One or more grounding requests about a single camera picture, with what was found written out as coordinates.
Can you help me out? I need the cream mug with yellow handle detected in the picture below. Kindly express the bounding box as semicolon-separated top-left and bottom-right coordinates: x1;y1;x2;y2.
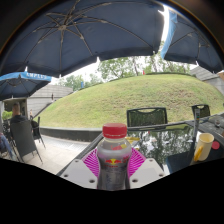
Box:
193;132;215;163

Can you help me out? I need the red-capped clear drink bottle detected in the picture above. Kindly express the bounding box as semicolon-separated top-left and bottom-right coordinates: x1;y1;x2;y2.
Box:
96;122;133;191

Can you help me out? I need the large dark blue parasol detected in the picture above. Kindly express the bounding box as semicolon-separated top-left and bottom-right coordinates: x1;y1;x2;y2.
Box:
0;0;166;78
160;6;224;74

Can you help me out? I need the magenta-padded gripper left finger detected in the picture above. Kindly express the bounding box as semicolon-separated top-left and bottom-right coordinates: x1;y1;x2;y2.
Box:
60;148;101;190

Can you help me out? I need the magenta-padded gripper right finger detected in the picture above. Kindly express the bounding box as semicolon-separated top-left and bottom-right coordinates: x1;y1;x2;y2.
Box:
128;147;166;190

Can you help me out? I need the dark wicker chair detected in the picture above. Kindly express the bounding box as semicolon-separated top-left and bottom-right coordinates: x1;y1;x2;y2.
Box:
9;119;44;164

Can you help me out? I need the grey upright tube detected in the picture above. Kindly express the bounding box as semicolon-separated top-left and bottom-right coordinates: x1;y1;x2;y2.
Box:
189;108;202;164

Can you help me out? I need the blue parasol with white print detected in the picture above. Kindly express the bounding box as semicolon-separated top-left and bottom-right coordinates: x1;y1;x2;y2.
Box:
0;71;53;101

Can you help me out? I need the black mesh-back chair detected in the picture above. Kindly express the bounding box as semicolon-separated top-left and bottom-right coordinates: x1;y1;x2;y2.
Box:
191;104;212;119
126;106;169;128

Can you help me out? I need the flat yellow patterned item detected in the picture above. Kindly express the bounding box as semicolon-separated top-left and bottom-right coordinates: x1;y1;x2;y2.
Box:
125;135;142;145

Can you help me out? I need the person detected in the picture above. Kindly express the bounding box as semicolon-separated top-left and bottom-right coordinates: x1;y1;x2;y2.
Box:
9;102;29;125

